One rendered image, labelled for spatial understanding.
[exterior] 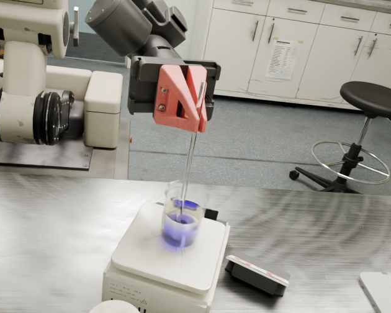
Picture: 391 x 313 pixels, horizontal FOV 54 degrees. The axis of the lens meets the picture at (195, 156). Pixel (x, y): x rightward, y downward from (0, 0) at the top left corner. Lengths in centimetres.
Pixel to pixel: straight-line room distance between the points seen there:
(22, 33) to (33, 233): 75
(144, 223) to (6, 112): 81
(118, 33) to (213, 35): 242
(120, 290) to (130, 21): 31
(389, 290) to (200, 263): 32
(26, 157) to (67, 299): 99
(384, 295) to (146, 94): 45
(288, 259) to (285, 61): 253
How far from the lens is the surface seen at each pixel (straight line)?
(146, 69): 41
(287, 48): 305
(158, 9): 56
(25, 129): 124
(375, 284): 67
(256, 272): 56
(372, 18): 327
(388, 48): 342
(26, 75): 126
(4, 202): 68
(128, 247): 47
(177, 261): 46
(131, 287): 47
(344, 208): 81
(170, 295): 46
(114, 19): 47
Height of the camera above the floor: 118
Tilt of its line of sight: 31 degrees down
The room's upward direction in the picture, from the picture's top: 11 degrees clockwise
